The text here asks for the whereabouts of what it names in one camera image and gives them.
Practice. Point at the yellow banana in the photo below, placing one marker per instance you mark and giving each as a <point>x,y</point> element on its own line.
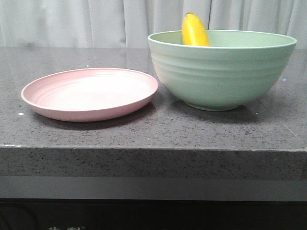
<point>193,32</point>

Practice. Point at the pink plate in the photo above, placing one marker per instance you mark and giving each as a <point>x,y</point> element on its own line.
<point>86,95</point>

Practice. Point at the green bowl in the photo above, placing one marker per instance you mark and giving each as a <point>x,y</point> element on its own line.
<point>238,67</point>

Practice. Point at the white curtain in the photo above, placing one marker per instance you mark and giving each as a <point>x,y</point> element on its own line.
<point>127,23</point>

